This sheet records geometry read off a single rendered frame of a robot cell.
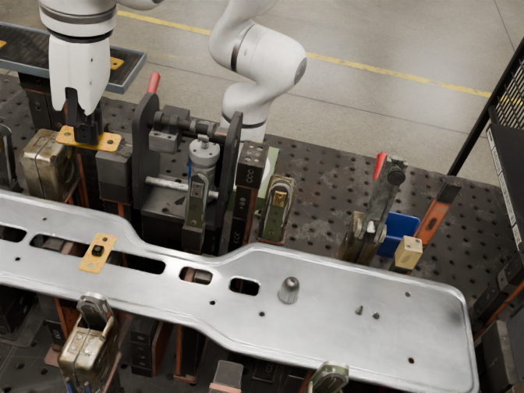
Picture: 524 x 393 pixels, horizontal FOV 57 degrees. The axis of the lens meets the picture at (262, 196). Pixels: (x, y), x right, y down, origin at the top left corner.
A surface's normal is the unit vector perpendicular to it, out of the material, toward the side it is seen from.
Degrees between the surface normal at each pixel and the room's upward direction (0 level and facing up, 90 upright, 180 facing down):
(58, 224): 0
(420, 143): 0
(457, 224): 0
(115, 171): 90
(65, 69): 86
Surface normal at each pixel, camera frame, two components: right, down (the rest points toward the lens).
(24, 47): 0.14, -0.70
